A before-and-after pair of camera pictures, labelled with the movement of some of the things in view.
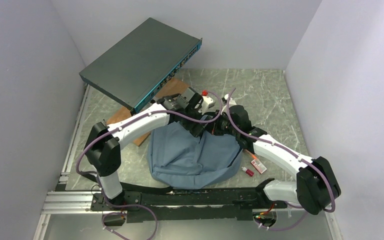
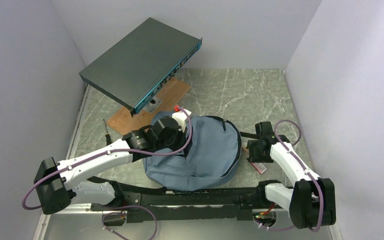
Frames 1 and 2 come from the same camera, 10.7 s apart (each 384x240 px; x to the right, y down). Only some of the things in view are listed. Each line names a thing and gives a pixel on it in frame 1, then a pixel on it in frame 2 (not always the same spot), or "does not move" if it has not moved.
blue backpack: (181, 160) does not move
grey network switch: (140, 68) does not move
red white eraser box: (259, 166) does not move
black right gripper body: (222, 125) → (256, 155)
